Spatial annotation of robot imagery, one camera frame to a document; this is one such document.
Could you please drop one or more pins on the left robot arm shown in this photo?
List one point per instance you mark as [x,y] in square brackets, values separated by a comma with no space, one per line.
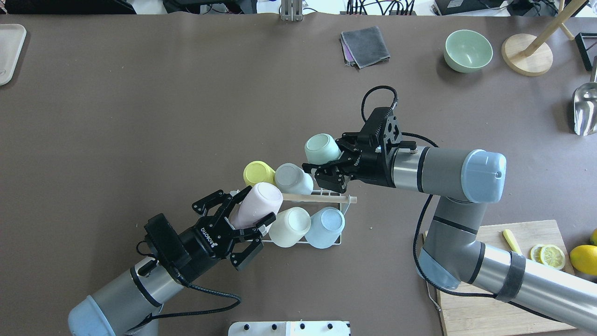
[132,303]

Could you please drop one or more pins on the grey cup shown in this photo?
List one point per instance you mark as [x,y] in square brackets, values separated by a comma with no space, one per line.
[291,179]

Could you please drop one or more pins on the wine glass rack tray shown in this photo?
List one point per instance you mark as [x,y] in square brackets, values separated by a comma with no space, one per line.
[586,45]

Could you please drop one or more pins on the wooden mug tree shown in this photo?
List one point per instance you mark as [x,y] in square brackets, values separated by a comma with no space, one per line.
[530,55]

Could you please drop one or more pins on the white wire cup rack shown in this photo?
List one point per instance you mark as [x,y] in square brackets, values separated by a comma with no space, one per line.
[312,203]

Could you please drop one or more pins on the cream white cup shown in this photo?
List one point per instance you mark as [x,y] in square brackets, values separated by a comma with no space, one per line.
[290,226]

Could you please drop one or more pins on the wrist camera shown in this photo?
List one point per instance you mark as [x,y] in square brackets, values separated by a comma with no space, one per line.
[380,130]
[167,247]

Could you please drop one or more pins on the lemon slice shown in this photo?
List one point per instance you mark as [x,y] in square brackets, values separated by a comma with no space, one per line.
[553,256]
[535,253]

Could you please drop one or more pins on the green bowl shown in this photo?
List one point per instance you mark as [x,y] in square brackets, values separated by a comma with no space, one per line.
[467,51]

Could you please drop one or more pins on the metal scoop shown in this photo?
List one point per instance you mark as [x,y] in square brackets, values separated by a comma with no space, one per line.
[585,105]

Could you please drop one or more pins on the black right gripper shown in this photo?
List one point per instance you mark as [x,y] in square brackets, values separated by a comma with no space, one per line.
[371,169]

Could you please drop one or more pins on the whole yellow lemon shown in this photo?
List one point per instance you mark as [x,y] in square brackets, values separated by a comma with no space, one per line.
[593,238]
[584,259]

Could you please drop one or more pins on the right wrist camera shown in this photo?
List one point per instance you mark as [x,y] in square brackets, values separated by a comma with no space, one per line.
[380,130]

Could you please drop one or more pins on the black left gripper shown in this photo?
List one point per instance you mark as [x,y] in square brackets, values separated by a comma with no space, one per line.
[201,241]

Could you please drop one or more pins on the yellow cup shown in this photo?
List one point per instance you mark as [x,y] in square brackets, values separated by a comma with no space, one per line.
[258,171]

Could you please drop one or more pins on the pink cloth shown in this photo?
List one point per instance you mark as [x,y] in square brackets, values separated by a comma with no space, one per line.
[349,60]

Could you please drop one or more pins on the mint green cup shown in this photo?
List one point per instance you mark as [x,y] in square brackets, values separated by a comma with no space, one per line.
[321,148]

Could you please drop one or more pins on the yellow plastic knife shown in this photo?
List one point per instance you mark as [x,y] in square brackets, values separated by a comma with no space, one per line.
[511,241]

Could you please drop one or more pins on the pink cup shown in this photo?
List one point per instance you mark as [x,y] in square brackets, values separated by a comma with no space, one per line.
[264,198]

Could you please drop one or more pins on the cream tray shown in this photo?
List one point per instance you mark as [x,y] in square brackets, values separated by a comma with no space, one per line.
[12,38]

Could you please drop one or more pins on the grey folded cloth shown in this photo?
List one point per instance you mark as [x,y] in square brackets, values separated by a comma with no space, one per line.
[366,45]

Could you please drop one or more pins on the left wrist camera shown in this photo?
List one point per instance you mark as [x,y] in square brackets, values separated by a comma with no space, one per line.
[167,247]

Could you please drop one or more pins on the light blue cup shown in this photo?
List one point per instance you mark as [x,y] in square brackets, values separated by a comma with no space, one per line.
[326,226]

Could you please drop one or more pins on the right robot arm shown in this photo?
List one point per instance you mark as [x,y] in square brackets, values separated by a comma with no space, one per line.
[453,259]

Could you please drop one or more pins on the wooden cutting board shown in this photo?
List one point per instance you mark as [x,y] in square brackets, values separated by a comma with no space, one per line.
[474,316]

